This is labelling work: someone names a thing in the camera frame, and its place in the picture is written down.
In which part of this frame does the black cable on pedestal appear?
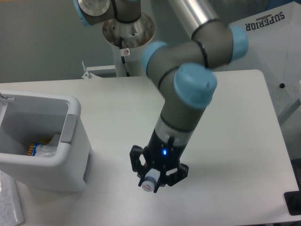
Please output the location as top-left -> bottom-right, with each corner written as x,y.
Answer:
119,36 -> 131,77

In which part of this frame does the black device at edge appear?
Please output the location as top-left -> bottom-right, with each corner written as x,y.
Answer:
284,191 -> 301,216

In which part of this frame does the white metal base bracket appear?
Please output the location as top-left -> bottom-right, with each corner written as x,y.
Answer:
81,61 -> 117,79

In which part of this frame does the white trash can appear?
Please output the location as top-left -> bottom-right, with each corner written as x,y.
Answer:
0,89 -> 93,192

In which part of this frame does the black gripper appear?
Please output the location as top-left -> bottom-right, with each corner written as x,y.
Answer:
129,131 -> 189,193

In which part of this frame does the clear plastic wrapper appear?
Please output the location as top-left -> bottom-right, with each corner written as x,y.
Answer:
34,134 -> 61,157

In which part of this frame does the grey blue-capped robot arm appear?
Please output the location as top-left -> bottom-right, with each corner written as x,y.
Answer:
73,0 -> 248,192

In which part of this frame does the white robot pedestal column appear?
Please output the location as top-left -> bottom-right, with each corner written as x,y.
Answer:
103,13 -> 155,77

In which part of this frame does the crushed clear plastic bottle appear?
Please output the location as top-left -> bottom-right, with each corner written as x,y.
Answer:
141,169 -> 160,192

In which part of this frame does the blue yellow snack package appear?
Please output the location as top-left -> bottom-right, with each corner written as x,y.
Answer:
27,142 -> 49,157

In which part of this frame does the white Superior umbrella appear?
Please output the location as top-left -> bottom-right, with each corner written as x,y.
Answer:
217,0 -> 301,124

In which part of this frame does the white paper notebook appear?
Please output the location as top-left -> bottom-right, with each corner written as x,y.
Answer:
0,171 -> 25,226

